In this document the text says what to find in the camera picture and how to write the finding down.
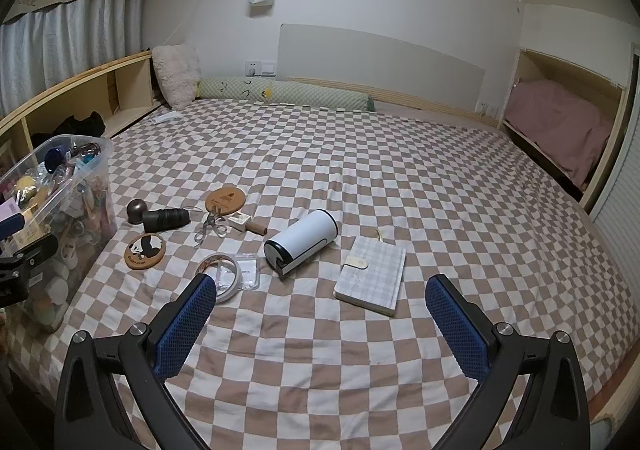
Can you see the wooden headboard slat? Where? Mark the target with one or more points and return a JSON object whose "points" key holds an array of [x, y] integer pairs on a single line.
{"points": [[425, 102]]}

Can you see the brown cork coaster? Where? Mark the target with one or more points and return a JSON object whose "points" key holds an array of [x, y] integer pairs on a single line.
{"points": [[225, 200]]}

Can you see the plaid notebook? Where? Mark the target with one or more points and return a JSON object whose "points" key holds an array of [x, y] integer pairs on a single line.
{"points": [[372, 275]]}

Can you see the pink blanket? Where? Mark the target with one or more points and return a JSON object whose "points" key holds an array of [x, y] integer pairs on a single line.
{"points": [[555, 125]]}

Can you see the white cylinder bottle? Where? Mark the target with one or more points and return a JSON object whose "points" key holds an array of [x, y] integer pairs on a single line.
{"points": [[305, 235]]}

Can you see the grey curtain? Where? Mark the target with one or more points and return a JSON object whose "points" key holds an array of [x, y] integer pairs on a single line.
{"points": [[75, 40]]}

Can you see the long green bolster pillow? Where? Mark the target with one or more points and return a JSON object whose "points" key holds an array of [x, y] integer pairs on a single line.
{"points": [[300, 92]]}

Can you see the dark metal dome bell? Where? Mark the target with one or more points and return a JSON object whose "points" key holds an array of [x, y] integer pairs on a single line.
{"points": [[137, 210]]}

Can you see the wooden alcove frame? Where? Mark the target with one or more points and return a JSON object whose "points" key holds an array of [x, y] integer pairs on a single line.
{"points": [[617, 140]]}

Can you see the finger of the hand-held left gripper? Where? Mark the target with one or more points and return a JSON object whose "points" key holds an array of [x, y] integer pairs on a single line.
{"points": [[10, 226], [35, 247]]}

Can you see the checkered bedsheet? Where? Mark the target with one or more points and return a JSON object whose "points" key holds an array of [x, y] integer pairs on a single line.
{"points": [[400, 180]]}

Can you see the white paper packet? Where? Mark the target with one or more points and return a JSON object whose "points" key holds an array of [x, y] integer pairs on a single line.
{"points": [[167, 117]]}

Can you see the clear plastic storage box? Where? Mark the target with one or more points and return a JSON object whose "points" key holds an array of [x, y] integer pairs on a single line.
{"points": [[100, 165]]}

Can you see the grey headboard panel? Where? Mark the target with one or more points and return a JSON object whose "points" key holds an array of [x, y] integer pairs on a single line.
{"points": [[375, 60]]}

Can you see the black ribbed cylinder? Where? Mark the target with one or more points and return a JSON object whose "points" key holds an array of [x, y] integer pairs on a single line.
{"points": [[165, 219]]}

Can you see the navy blue bottle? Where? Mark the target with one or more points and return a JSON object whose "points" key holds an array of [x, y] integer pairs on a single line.
{"points": [[55, 157]]}

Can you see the yellow sponge ball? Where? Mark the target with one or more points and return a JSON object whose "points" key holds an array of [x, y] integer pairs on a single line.
{"points": [[25, 190]]}

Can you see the fluffy white pillow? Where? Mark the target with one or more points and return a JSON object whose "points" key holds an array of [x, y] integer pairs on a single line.
{"points": [[175, 75]]}

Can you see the clear tape roll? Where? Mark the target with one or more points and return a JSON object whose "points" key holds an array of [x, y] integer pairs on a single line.
{"points": [[238, 277]]}

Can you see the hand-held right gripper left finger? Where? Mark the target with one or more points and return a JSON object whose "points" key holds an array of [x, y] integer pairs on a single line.
{"points": [[185, 330]]}

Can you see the white wall switch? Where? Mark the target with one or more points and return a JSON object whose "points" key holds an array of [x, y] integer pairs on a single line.
{"points": [[268, 68]]}

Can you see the wooden shelf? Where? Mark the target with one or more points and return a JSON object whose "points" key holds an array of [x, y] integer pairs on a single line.
{"points": [[75, 80]]}

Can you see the panda cork coaster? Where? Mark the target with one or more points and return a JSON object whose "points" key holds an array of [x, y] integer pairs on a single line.
{"points": [[145, 250]]}

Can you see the white wall socket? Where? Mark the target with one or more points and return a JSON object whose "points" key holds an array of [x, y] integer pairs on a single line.
{"points": [[487, 109], [251, 68]]}

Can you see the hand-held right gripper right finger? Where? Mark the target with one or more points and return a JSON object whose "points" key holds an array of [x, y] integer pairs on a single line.
{"points": [[457, 325]]}

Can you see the black cloth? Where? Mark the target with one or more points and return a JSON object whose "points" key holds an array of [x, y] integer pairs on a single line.
{"points": [[85, 125]]}

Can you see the clear plastic case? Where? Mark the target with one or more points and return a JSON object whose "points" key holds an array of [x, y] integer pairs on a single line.
{"points": [[248, 272]]}

